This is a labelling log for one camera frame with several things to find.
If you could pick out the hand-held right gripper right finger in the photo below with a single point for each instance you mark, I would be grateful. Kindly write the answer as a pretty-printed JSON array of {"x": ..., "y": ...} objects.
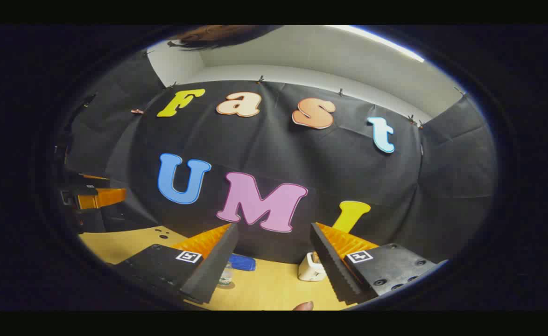
[{"x": 330, "y": 261}]

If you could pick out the clear plastic water bottle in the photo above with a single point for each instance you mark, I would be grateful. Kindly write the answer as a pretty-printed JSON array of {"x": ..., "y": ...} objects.
[{"x": 226, "y": 275}]

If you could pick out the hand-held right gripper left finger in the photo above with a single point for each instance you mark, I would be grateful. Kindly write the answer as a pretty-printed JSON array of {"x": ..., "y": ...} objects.
[{"x": 218, "y": 261}]

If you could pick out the white toaster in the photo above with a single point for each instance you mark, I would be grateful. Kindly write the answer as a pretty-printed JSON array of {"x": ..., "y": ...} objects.
[{"x": 309, "y": 271}]

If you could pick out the black backdrop cloth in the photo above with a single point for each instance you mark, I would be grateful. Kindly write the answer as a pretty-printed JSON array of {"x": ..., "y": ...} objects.
[{"x": 302, "y": 158}]

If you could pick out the blue towel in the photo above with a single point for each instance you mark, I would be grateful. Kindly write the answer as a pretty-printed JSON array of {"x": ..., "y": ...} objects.
[{"x": 243, "y": 262}]

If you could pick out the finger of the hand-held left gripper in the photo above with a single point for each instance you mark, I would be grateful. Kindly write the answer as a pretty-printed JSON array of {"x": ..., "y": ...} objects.
[
  {"x": 103, "y": 198},
  {"x": 94, "y": 177}
]

